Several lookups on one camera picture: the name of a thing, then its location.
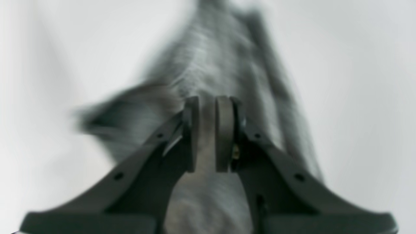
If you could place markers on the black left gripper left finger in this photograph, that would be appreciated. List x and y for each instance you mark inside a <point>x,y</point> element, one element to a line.
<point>133,197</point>

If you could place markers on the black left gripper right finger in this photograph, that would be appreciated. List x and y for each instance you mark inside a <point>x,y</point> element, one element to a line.
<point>283,197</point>

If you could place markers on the grey t-shirt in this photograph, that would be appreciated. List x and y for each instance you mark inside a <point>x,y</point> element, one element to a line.
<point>223,50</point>

